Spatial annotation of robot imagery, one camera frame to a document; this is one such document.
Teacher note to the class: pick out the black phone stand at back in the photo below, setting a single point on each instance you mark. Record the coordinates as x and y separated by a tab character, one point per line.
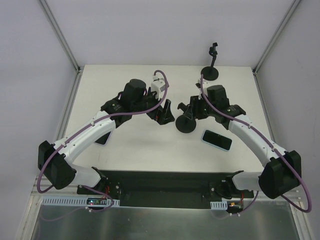
210	73

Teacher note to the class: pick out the phone with purple case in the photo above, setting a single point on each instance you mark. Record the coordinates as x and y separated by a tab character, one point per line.
103	139

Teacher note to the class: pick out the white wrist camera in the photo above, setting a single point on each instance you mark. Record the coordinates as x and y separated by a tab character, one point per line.
158	85
202	85

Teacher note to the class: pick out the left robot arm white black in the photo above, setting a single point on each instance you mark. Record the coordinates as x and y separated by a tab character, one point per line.
56	160

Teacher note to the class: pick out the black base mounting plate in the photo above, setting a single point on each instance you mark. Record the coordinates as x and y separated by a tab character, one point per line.
152	189

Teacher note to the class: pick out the left white cable duct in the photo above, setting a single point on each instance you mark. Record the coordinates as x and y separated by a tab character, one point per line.
71	201

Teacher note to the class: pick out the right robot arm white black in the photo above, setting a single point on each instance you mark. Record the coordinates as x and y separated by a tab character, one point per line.
281	169

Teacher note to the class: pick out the white cable duct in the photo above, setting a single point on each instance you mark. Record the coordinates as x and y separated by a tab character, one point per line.
71	201
219	205

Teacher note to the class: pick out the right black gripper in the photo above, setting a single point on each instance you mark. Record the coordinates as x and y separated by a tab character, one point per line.
192	110

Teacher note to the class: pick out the aluminium frame post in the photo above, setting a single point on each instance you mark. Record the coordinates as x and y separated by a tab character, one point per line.
59	34
277	34

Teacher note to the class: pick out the black phone stand round base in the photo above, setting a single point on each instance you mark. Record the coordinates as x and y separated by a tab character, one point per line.
186	123

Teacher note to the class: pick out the phone with blue case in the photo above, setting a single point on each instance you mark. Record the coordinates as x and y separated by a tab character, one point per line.
216	140

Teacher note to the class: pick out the right white cable duct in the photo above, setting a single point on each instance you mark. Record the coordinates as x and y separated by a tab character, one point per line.
219	205

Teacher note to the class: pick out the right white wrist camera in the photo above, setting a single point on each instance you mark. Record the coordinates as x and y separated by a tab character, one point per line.
202	85

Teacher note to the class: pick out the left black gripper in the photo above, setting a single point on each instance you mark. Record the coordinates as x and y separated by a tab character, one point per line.
157	113

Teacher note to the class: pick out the left aluminium table rail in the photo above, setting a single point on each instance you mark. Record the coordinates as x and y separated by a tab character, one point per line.
35	199

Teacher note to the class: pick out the right aluminium frame post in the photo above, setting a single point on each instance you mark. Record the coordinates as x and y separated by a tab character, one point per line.
277	34

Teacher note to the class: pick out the left aluminium frame post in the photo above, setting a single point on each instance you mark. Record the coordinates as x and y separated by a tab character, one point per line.
59	34

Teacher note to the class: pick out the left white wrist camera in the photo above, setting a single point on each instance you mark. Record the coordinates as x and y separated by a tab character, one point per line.
158	85

